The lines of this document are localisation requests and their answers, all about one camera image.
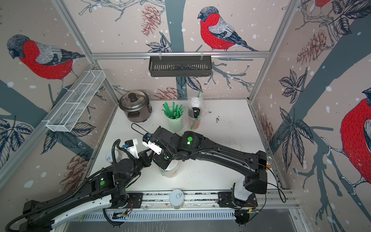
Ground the clear plastic carrier bag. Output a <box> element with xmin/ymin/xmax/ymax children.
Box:
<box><xmin>187</xmin><ymin>91</ymin><xmax>206</xmax><ymax>131</ymax></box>

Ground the red cup black lid front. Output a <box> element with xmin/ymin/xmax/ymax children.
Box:
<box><xmin>188</xmin><ymin>107</ymin><xmax>202</xmax><ymax>131</ymax></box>

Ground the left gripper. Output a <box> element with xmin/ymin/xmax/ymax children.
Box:
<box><xmin>121</xmin><ymin>147</ymin><xmax>156</xmax><ymax>188</ymax></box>

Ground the white can left side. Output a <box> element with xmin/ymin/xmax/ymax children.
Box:
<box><xmin>105</xmin><ymin>149</ymin><xmax>121</xmax><ymax>164</ymax></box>

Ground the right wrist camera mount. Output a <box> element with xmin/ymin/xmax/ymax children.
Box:
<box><xmin>142</xmin><ymin>133</ymin><xmax>162</xmax><ymax>155</ymax></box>

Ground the yellow cup white lid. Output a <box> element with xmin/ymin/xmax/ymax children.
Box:
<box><xmin>158</xmin><ymin>160</ymin><xmax>180</xmax><ymax>179</ymax></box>

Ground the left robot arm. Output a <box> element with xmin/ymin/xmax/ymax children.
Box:
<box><xmin>5</xmin><ymin>149</ymin><xmax>154</xmax><ymax>232</ymax></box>

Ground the orange drink can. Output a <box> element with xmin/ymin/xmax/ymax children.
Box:
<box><xmin>266</xmin><ymin>156</ymin><xmax>273</xmax><ymax>169</ymax></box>

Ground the black hanging wire basket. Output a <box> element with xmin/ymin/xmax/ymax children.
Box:
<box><xmin>149</xmin><ymin>56</ymin><xmax>212</xmax><ymax>77</ymax></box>

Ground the silver rice cooker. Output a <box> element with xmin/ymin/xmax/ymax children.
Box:
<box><xmin>118</xmin><ymin>90</ymin><xmax>152</xmax><ymax>123</ymax></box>

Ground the can on front rail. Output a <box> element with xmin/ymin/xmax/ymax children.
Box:
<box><xmin>169</xmin><ymin>189</ymin><xmax>185</xmax><ymax>209</ymax></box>

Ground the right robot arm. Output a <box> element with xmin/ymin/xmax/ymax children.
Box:
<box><xmin>143</xmin><ymin>127</ymin><xmax>268</xmax><ymax>194</ymax></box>

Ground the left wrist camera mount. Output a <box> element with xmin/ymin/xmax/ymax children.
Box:
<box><xmin>123</xmin><ymin>139</ymin><xmax>139</xmax><ymax>159</ymax></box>

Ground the green straw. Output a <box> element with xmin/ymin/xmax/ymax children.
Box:
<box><xmin>191</xmin><ymin>116</ymin><xmax>201</xmax><ymax>130</ymax></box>

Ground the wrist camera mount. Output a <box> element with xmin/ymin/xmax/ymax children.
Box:
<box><xmin>142</xmin><ymin>133</ymin><xmax>162</xmax><ymax>155</ymax></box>
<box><xmin>123</xmin><ymin>139</ymin><xmax>139</xmax><ymax>159</ymax></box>

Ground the white mesh wall shelf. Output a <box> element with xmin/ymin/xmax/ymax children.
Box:
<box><xmin>46</xmin><ymin>70</ymin><xmax>106</xmax><ymax>132</ymax></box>

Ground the green straw holder cup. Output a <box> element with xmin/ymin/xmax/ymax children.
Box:
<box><xmin>162</xmin><ymin>102</ymin><xmax>185</xmax><ymax>133</ymax></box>

